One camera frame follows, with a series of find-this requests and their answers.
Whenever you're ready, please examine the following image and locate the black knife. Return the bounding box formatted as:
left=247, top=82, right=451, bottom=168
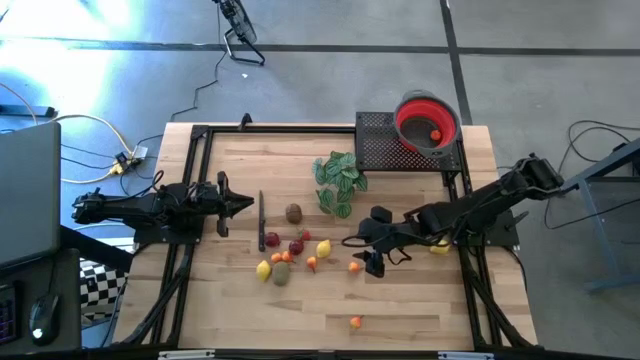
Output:
left=257, top=190, right=267, bottom=253

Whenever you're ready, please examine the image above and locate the black floor bar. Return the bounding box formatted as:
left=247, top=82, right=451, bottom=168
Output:
left=0, top=103, right=57, bottom=119

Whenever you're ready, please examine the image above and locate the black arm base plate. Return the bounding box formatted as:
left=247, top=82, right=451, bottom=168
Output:
left=449, top=209, right=530, bottom=249
left=133, top=219, right=206, bottom=246

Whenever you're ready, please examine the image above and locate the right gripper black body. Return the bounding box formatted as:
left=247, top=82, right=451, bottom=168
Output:
left=366, top=204, right=419, bottom=279

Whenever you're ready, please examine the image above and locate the black computer mouse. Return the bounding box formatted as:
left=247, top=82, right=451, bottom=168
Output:
left=28, top=293, right=60, bottom=347

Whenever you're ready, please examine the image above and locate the black floor fan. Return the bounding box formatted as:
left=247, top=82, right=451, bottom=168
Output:
left=212, top=0, right=267, bottom=68

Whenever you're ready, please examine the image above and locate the dark desk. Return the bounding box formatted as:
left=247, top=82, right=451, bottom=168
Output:
left=0, top=247, right=84, bottom=354

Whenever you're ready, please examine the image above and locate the red grey collapsible bowl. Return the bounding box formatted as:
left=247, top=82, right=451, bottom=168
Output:
left=393, top=89, right=461, bottom=160

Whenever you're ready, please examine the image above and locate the silver bracket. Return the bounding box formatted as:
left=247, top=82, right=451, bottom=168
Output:
left=158, top=349, right=216, bottom=360
left=437, top=351, right=495, bottom=360

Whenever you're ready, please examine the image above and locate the green artificial potted plant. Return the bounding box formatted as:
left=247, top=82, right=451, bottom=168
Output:
left=311, top=150, right=369, bottom=220

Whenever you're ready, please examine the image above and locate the pale yellow cable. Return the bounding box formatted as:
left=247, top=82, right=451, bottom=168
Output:
left=0, top=82, right=40, bottom=126
left=60, top=167, right=124, bottom=185
left=49, top=113, right=135, bottom=156

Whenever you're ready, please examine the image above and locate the black perforated metal shelf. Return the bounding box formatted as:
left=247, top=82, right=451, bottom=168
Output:
left=354, top=111, right=464, bottom=174

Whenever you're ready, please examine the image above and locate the blue grey table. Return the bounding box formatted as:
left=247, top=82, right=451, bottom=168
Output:
left=552, top=137, right=640, bottom=296

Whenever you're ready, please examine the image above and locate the black white checkerboard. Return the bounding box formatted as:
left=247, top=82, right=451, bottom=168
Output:
left=79, top=257, right=130, bottom=326

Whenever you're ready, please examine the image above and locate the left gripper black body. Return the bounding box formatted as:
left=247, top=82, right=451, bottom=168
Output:
left=192, top=171, right=231, bottom=238

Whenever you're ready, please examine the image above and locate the black stand beam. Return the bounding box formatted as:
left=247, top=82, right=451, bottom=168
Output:
left=59, top=224, right=135, bottom=274

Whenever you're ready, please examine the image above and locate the backlit keyboard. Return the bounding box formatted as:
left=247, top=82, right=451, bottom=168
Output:
left=0, top=282, right=21, bottom=346

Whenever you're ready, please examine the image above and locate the black floor cable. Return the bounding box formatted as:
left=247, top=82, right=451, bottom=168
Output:
left=169, top=4, right=229, bottom=123
left=549, top=118, right=640, bottom=196
left=543, top=197, right=640, bottom=231

